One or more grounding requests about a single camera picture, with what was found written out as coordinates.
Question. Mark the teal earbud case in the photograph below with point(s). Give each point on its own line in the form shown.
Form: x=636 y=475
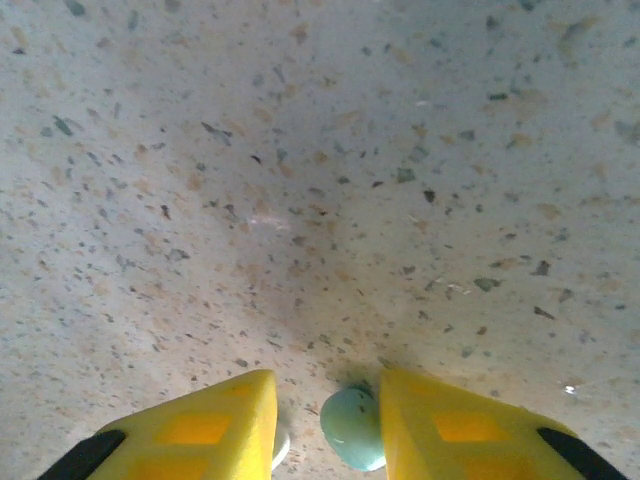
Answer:
x=350 y=430

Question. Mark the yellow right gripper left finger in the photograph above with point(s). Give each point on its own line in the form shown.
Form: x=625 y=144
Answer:
x=200 y=440

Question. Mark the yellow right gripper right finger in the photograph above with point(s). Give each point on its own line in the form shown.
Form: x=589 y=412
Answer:
x=450 y=440

